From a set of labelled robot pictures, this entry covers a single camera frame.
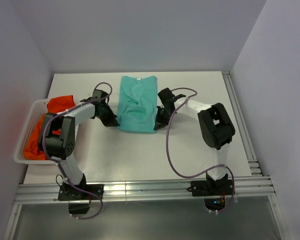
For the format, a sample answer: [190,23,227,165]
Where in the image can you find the teal t-shirt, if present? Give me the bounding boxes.
[117,76,158,134]

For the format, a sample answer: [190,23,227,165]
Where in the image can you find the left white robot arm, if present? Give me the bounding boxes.
[38,101,119,200]

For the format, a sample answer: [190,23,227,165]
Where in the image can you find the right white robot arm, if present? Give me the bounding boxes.
[154,97,236,195]

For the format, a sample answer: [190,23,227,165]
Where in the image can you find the white plastic basket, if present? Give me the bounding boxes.
[13,98,54,165]

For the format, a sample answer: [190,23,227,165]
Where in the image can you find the orange t-shirt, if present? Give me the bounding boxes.
[23,95,76,161]

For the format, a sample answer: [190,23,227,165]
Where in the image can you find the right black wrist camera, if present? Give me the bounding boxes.
[157,87,186,108]

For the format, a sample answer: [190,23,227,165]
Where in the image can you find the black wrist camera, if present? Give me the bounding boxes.
[80,89,109,103]
[157,87,186,108]

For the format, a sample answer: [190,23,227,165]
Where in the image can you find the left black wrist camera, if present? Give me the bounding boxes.
[80,89,109,103]

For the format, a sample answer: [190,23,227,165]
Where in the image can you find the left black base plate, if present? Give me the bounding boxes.
[57,184,104,201]

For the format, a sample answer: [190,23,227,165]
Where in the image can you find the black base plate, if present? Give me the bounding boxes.
[57,184,104,201]
[186,179,234,197]

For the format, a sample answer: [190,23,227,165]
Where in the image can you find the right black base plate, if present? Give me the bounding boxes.
[186,179,234,197]

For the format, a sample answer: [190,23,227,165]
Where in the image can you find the right side aluminium rail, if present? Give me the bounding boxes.
[222,70,291,240]

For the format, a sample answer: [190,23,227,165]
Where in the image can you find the aluminium rail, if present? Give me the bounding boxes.
[222,70,291,240]
[13,176,276,205]

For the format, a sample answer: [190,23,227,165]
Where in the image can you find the front aluminium rail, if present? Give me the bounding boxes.
[13,176,276,205]

